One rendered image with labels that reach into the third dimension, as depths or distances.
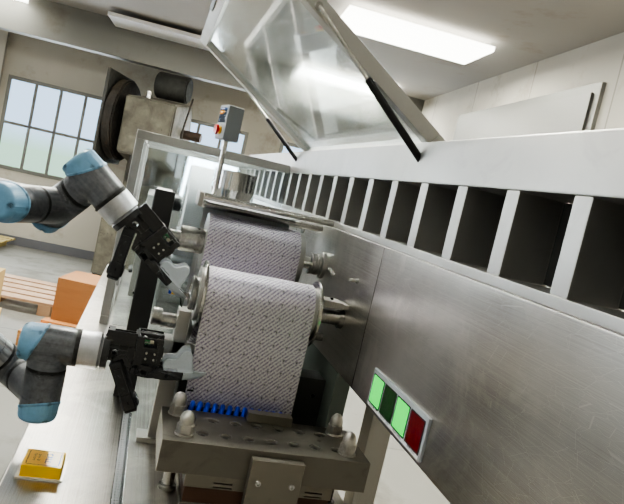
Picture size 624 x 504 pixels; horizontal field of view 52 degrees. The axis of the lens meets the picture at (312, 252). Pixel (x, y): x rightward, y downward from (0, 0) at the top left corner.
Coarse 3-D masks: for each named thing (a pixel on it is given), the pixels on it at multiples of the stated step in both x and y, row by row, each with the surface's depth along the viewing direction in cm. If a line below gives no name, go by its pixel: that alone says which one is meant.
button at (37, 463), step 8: (32, 456) 118; (40, 456) 119; (48, 456) 119; (56, 456) 120; (64, 456) 121; (24, 464) 115; (32, 464) 115; (40, 464) 116; (48, 464) 117; (56, 464) 117; (24, 472) 115; (32, 472) 115; (40, 472) 115; (48, 472) 116; (56, 472) 116
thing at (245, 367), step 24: (216, 336) 133; (240, 336) 134; (264, 336) 135; (288, 336) 137; (216, 360) 134; (240, 360) 135; (264, 360) 136; (288, 360) 137; (192, 384) 133; (216, 384) 134; (240, 384) 136; (264, 384) 137; (288, 384) 138; (240, 408) 136; (264, 408) 138; (288, 408) 139
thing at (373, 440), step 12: (372, 420) 159; (360, 432) 164; (372, 432) 159; (384, 432) 160; (360, 444) 162; (372, 444) 160; (384, 444) 160; (372, 456) 160; (384, 456) 161; (372, 468) 160; (372, 480) 161; (348, 492) 164; (360, 492) 161; (372, 492) 161
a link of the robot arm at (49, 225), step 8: (56, 184) 130; (48, 192) 125; (56, 192) 128; (64, 192) 128; (56, 200) 126; (64, 200) 128; (72, 200) 128; (56, 208) 126; (64, 208) 129; (72, 208) 130; (80, 208) 130; (48, 216) 125; (56, 216) 128; (64, 216) 130; (72, 216) 132; (40, 224) 130; (48, 224) 131; (56, 224) 131; (64, 224) 133; (48, 232) 133
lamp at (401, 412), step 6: (402, 402) 106; (396, 408) 108; (402, 408) 105; (408, 408) 103; (396, 414) 107; (402, 414) 105; (396, 420) 107; (402, 420) 105; (396, 426) 106; (402, 426) 104; (402, 432) 104
